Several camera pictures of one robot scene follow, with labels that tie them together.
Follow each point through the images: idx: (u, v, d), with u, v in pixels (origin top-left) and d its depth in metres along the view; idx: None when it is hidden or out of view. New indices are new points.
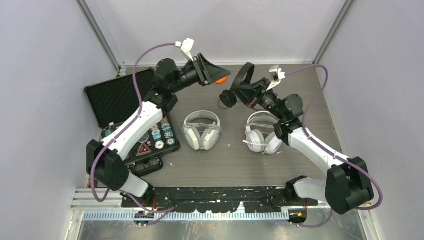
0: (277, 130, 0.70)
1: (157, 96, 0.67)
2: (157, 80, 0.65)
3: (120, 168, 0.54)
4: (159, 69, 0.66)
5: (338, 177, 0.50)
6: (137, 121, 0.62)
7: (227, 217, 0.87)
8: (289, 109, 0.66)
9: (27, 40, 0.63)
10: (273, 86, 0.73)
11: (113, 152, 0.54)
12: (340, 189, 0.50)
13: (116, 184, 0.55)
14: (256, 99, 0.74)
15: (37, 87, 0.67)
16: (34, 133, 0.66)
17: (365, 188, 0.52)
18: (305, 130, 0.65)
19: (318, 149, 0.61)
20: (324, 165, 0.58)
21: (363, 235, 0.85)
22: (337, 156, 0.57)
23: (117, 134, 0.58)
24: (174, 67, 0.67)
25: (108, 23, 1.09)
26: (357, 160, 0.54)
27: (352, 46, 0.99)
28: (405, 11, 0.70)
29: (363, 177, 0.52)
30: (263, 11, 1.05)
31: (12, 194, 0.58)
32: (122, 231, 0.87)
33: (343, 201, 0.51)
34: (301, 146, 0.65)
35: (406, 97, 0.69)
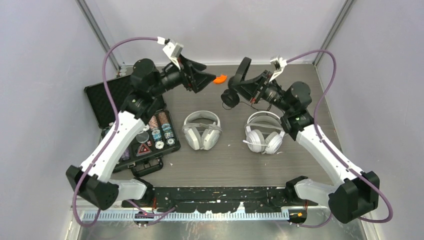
0: (285, 123, 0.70)
1: (134, 102, 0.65)
2: (134, 83, 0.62)
3: (105, 190, 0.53)
4: (137, 71, 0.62)
5: (349, 194, 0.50)
6: (115, 137, 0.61)
7: (227, 218, 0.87)
8: (296, 97, 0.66)
9: (27, 39, 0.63)
10: (276, 75, 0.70)
11: (92, 178, 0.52)
12: (348, 204, 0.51)
13: (105, 204, 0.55)
14: (259, 92, 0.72)
15: (37, 87, 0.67)
16: (34, 133, 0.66)
17: (372, 201, 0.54)
18: (318, 131, 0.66)
19: (332, 157, 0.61)
20: (336, 175, 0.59)
21: (363, 234, 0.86)
22: (351, 169, 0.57)
23: (95, 156, 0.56)
24: (153, 68, 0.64)
25: (108, 22, 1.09)
26: (371, 174, 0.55)
27: (352, 47, 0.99)
28: (405, 12, 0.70)
29: (373, 193, 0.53)
30: (263, 11, 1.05)
31: (12, 195, 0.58)
32: (122, 231, 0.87)
33: (348, 214, 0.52)
34: (312, 147, 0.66)
35: (406, 98, 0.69)
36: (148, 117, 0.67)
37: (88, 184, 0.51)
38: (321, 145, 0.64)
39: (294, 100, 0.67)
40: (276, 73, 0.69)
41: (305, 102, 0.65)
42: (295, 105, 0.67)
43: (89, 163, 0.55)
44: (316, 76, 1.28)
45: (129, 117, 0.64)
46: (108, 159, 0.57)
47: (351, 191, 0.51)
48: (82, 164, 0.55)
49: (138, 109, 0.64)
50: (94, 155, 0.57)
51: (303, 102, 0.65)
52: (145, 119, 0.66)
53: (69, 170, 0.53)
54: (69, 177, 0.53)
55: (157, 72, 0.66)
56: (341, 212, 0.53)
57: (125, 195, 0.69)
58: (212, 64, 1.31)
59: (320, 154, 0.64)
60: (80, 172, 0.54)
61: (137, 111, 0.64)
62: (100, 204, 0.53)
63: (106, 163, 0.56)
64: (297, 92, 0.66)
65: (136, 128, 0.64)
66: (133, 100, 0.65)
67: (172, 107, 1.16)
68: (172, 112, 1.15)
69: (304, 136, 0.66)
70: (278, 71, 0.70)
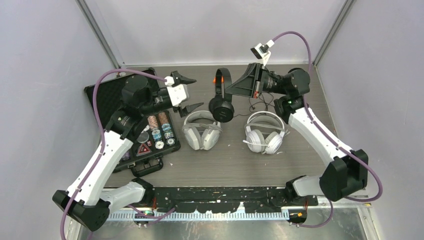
0: (278, 108, 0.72)
1: (121, 120, 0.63)
2: (125, 98, 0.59)
3: (94, 213, 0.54)
4: (129, 86, 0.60)
5: (339, 171, 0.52)
6: (101, 159, 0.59)
7: (227, 217, 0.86)
8: (296, 86, 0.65)
9: (27, 40, 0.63)
10: (266, 59, 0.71)
11: (79, 205, 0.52)
12: (338, 181, 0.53)
13: (95, 224, 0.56)
14: (259, 84, 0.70)
15: (37, 87, 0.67)
16: (34, 133, 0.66)
17: (361, 179, 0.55)
18: (309, 113, 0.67)
19: (321, 136, 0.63)
20: (326, 154, 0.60)
21: (362, 235, 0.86)
22: (340, 147, 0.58)
23: (81, 181, 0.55)
24: (144, 86, 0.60)
25: (108, 23, 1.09)
26: (361, 152, 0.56)
27: (352, 47, 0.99)
28: (405, 12, 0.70)
29: (362, 169, 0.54)
30: (263, 11, 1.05)
31: (12, 195, 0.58)
32: (122, 231, 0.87)
33: (338, 192, 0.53)
34: (303, 128, 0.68)
35: (406, 98, 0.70)
36: (135, 135, 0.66)
37: (75, 210, 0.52)
38: (312, 126, 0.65)
39: (293, 89, 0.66)
40: (265, 57, 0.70)
41: (302, 91, 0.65)
42: (291, 91, 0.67)
43: (75, 189, 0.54)
44: (316, 76, 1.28)
45: (115, 138, 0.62)
46: (95, 183, 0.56)
47: (340, 168, 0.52)
48: (68, 189, 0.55)
49: (124, 127, 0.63)
50: (80, 180, 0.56)
51: (300, 91, 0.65)
52: (132, 137, 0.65)
53: (55, 195, 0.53)
54: (56, 202, 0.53)
55: (149, 88, 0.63)
56: (332, 191, 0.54)
57: (120, 204, 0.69)
58: (213, 64, 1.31)
59: (312, 136, 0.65)
60: (67, 197, 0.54)
61: (123, 130, 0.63)
62: (90, 226, 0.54)
63: (93, 187, 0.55)
64: (296, 82, 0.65)
65: (123, 147, 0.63)
66: (119, 118, 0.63)
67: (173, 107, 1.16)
68: (172, 112, 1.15)
69: (296, 119, 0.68)
70: (267, 54, 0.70)
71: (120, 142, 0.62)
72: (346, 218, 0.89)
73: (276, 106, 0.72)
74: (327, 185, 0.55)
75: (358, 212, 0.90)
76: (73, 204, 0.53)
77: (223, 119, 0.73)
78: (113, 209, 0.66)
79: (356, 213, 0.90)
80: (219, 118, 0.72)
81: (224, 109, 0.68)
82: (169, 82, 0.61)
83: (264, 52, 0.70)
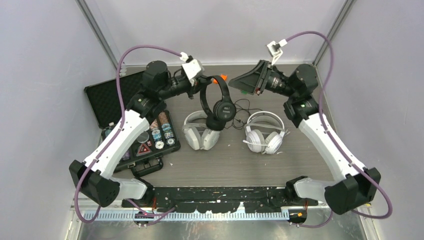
0: (289, 110, 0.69)
1: (141, 101, 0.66)
2: (146, 81, 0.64)
3: (107, 186, 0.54)
4: (150, 70, 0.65)
5: (350, 189, 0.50)
6: (120, 134, 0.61)
7: (227, 217, 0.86)
8: (302, 80, 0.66)
9: (27, 39, 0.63)
10: (276, 59, 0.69)
11: (96, 173, 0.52)
12: (344, 198, 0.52)
13: (106, 200, 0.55)
14: (265, 81, 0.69)
15: (37, 87, 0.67)
16: (34, 133, 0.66)
17: (369, 195, 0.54)
18: (324, 123, 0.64)
19: (334, 150, 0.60)
20: (337, 169, 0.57)
21: (362, 234, 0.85)
22: (354, 165, 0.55)
23: (100, 152, 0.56)
24: (164, 69, 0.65)
25: (107, 22, 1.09)
26: (374, 171, 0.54)
27: (352, 47, 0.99)
28: (406, 12, 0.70)
29: (372, 188, 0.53)
30: (262, 11, 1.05)
31: (12, 195, 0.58)
32: (122, 231, 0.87)
33: (343, 205, 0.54)
34: (314, 136, 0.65)
35: (406, 98, 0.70)
36: (153, 117, 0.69)
37: (90, 179, 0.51)
38: (325, 136, 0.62)
39: (301, 84, 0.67)
40: (277, 55, 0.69)
41: (311, 84, 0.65)
42: (300, 89, 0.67)
43: (92, 159, 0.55)
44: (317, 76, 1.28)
45: (135, 116, 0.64)
46: (112, 156, 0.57)
47: (351, 187, 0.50)
48: (86, 160, 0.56)
49: (144, 108, 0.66)
50: (97, 151, 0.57)
51: (308, 86, 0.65)
52: (150, 118, 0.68)
53: (72, 165, 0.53)
54: (72, 172, 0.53)
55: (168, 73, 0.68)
56: (338, 204, 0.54)
57: (125, 194, 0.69)
58: (213, 63, 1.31)
59: (323, 146, 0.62)
60: (83, 167, 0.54)
61: (143, 111, 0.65)
62: (101, 200, 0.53)
63: (110, 159, 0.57)
64: (303, 76, 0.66)
65: (140, 127, 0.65)
66: (139, 100, 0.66)
67: (173, 106, 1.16)
68: (172, 112, 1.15)
69: (308, 126, 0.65)
70: (278, 53, 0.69)
71: (139, 121, 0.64)
72: (346, 218, 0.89)
73: (286, 109, 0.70)
74: (335, 199, 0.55)
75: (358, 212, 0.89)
76: (89, 173, 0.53)
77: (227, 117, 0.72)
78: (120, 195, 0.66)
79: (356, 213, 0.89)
80: (224, 117, 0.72)
81: (225, 104, 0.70)
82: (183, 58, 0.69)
83: (275, 51, 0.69)
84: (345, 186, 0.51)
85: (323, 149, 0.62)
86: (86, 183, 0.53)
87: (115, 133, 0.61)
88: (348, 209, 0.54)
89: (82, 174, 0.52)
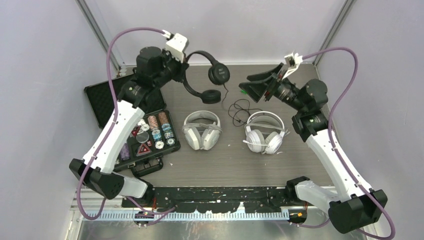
0: (296, 123, 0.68)
1: (132, 90, 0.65)
2: (140, 66, 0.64)
3: (109, 182, 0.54)
4: (144, 54, 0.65)
5: (354, 210, 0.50)
6: (115, 128, 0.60)
7: (227, 217, 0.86)
8: (311, 95, 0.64)
9: (27, 38, 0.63)
10: (289, 73, 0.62)
11: (96, 171, 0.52)
12: (349, 218, 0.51)
13: (111, 192, 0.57)
14: (272, 91, 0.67)
15: (38, 87, 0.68)
16: (34, 133, 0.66)
17: (374, 217, 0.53)
18: (332, 139, 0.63)
19: (340, 168, 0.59)
20: (342, 188, 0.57)
21: (363, 235, 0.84)
22: (360, 185, 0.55)
23: (97, 148, 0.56)
24: (158, 53, 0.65)
25: (107, 22, 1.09)
26: (380, 193, 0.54)
27: (352, 47, 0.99)
28: (405, 12, 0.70)
29: (376, 209, 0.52)
30: (262, 11, 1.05)
31: (12, 196, 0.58)
32: (122, 231, 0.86)
33: (348, 225, 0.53)
34: (320, 153, 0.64)
35: (406, 97, 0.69)
36: (146, 104, 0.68)
37: (92, 176, 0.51)
38: (333, 155, 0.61)
39: (309, 99, 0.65)
40: (290, 71, 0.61)
41: (320, 100, 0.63)
42: (310, 104, 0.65)
43: (91, 156, 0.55)
44: (317, 76, 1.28)
45: (127, 107, 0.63)
46: (110, 151, 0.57)
47: (356, 208, 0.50)
48: (84, 157, 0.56)
49: (135, 96, 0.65)
50: (95, 148, 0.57)
51: (317, 102, 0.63)
52: (143, 106, 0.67)
53: (73, 163, 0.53)
54: (73, 170, 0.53)
55: (163, 58, 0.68)
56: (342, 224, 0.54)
57: (128, 190, 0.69)
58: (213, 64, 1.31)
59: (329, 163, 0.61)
60: (83, 165, 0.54)
61: (135, 100, 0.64)
62: (106, 192, 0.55)
63: (108, 154, 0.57)
64: (313, 90, 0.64)
65: (135, 117, 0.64)
66: (130, 88, 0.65)
67: (172, 106, 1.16)
68: (172, 112, 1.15)
69: (316, 142, 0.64)
70: (293, 68, 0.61)
71: (132, 111, 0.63)
72: None
73: (294, 122, 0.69)
74: (338, 216, 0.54)
75: None
76: (89, 171, 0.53)
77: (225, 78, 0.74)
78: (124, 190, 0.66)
79: None
80: (222, 77, 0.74)
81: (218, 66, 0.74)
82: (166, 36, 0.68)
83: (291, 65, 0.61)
84: (349, 207, 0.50)
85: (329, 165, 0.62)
86: (88, 181, 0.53)
87: (110, 127, 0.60)
88: (352, 228, 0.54)
89: (83, 172, 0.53)
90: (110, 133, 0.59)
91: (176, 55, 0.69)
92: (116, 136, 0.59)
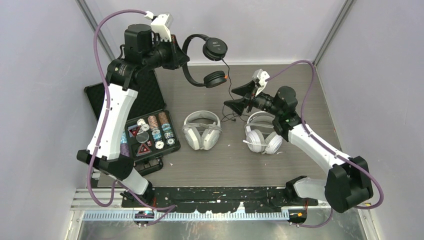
0: (276, 126, 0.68)
1: (118, 69, 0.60)
2: (129, 41, 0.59)
3: (118, 168, 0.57)
4: (132, 29, 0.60)
5: (338, 178, 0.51)
6: (110, 114, 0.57)
7: (227, 217, 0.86)
8: (283, 99, 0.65)
9: (27, 38, 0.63)
10: (260, 90, 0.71)
11: (103, 161, 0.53)
12: (339, 188, 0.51)
13: (123, 173, 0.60)
14: (250, 103, 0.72)
15: (38, 87, 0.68)
16: (34, 132, 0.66)
17: (365, 187, 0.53)
18: (305, 127, 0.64)
19: (318, 147, 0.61)
20: (325, 163, 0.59)
21: (362, 234, 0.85)
22: (339, 155, 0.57)
23: (98, 138, 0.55)
24: (146, 27, 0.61)
25: (108, 22, 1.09)
26: (359, 159, 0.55)
27: (352, 47, 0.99)
28: (405, 11, 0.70)
29: (364, 177, 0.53)
30: (262, 11, 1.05)
31: (12, 196, 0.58)
32: (122, 231, 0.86)
33: (343, 200, 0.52)
34: (301, 143, 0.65)
35: (406, 97, 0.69)
36: (137, 84, 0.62)
37: (101, 165, 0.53)
38: (311, 141, 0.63)
39: (282, 103, 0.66)
40: (260, 89, 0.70)
41: (292, 103, 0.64)
42: (284, 108, 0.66)
43: (94, 146, 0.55)
44: (316, 76, 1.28)
45: (118, 90, 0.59)
46: (111, 139, 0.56)
47: (340, 176, 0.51)
48: (88, 148, 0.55)
49: (123, 76, 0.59)
50: (96, 138, 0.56)
51: (290, 104, 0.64)
52: (134, 86, 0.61)
53: (79, 154, 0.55)
54: (80, 161, 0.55)
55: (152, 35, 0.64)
56: (338, 201, 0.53)
57: (133, 182, 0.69)
58: (213, 63, 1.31)
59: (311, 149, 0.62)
60: (89, 155, 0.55)
61: (124, 80, 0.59)
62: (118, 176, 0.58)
63: (110, 142, 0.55)
64: (284, 95, 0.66)
65: (128, 99, 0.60)
66: (116, 68, 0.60)
67: (172, 106, 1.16)
68: (172, 112, 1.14)
69: (294, 135, 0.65)
70: (262, 86, 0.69)
71: (123, 94, 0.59)
72: (346, 218, 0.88)
73: (274, 125, 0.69)
74: (331, 194, 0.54)
75: (358, 212, 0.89)
76: (97, 160, 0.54)
77: (222, 52, 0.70)
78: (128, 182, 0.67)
79: (356, 213, 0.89)
80: (218, 49, 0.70)
81: (211, 41, 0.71)
82: (149, 17, 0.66)
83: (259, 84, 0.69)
84: (333, 175, 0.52)
85: (311, 151, 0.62)
86: (98, 169, 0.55)
87: (105, 114, 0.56)
88: (349, 207, 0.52)
89: (90, 161, 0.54)
90: (107, 120, 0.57)
91: (162, 35, 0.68)
92: (114, 123, 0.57)
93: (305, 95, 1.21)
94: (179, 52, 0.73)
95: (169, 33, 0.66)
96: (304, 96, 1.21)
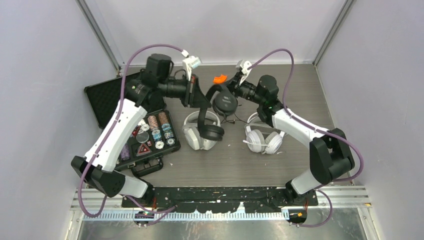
0: (261, 115, 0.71)
1: (135, 89, 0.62)
2: (149, 65, 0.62)
3: (111, 180, 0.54)
4: (156, 56, 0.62)
5: (319, 148, 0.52)
6: (116, 126, 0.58)
7: (227, 217, 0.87)
8: (264, 87, 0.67)
9: (27, 39, 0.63)
10: (244, 79, 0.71)
11: (97, 170, 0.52)
12: (321, 159, 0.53)
13: (112, 191, 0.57)
14: (234, 93, 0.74)
15: (37, 87, 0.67)
16: (33, 133, 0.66)
17: (346, 157, 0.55)
18: (287, 110, 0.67)
19: (299, 126, 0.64)
20: (307, 139, 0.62)
21: (362, 234, 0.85)
22: (318, 129, 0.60)
23: (98, 147, 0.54)
24: (169, 58, 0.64)
25: (108, 23, 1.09)
26: (337, 130, 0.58)
27: (351, 47, 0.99)
28: (405, 11, 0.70)
29: (343, 147, 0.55)
30: (262, 11, 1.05)
31: (11, 195, 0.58)
32: (122, 231, 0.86)
33: (327, 171, 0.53)
34: (284, 125, 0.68)
35: (406, 97, 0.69)
36: (149, 104, 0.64)
37: (93, 174, 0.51)
38: (294, 124, 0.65)
39: (264, 91, 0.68)
40: (244, 77, 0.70)
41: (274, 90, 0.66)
42: (267, 96, 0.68)
43: (92, 154, 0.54)
44: (316, 76, 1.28)
45: (130, 106, 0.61)
46: (111, 149, 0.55)
47: (320, 146, 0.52)
48: (86, 155, 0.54)
49: (138, 95, 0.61)
50: (96, 146, 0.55)
51: (272, 91, 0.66)
52: (145, 106, 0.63)
53: (75, 160, 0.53)
54: (74, 167, 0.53)
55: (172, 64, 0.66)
56: (322, 173, 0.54)
57: (128, 190, 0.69)
58: (212, 64, 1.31)
59: (296, 130, 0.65)
60: (85, 162, 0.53)
61: (138, 98, 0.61)
62: (108, 191, 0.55)
63: (110, 152, 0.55)
64: (266, 83, 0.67)
65: (138, 115, 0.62)
66: (133, 87, 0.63)
67: (172, 107, 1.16)
68: (172, 112, 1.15)
69: (277, 119, 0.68)
70: (246, 73, 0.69)
71: (134, 110, 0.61)
72: (347, 218, 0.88)
73: (259, 113, 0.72)
74: (314, 166, 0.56)
75: (358, 212, 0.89)
76: (91, 168, 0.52)
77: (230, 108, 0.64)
78: (125, 189, 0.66)
79: (356, 213, 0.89)
80: (224, 106, 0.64)
81: (226, 93, 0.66)
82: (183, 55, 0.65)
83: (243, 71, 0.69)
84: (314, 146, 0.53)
85: (296, 134, 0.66)
86: (90, 179, 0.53)
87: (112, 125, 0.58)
88: (333, 177, 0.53)
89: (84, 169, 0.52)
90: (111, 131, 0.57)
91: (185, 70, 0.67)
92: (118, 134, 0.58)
93: (305, 95, 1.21)
94: (198, 94, 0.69)
95: (189, 74, 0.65)
96: (304, 96, 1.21)
